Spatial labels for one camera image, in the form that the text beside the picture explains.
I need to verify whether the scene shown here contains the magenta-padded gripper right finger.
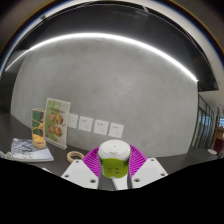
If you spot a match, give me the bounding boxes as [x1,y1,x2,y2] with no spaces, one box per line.
[128,144,169,188]

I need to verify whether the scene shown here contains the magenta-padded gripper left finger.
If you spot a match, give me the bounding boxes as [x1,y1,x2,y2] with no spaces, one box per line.
[60,146,101,190]

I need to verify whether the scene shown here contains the beige tape roll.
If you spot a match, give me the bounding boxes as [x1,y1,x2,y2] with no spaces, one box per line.
[66,150,85,164]

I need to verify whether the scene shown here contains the grey printed magazine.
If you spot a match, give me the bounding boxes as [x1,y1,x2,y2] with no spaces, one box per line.
[10,137,55,163]

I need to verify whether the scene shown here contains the large acrylic menu stand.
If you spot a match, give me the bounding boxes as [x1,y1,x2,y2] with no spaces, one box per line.
[43,97,72,150]

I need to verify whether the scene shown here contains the small menu card, wooden base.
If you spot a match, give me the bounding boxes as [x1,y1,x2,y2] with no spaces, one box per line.
[31,107,47,149]

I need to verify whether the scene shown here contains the glass partition, dark frames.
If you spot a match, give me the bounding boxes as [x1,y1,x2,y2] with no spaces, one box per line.
[191,94,224,158]

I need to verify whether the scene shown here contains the white ceiling light strip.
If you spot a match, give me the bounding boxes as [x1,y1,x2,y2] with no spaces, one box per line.
[4,32,198,83]

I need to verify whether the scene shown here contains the blank white wall plate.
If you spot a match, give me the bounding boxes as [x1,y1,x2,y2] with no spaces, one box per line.
[67,113,79,130]

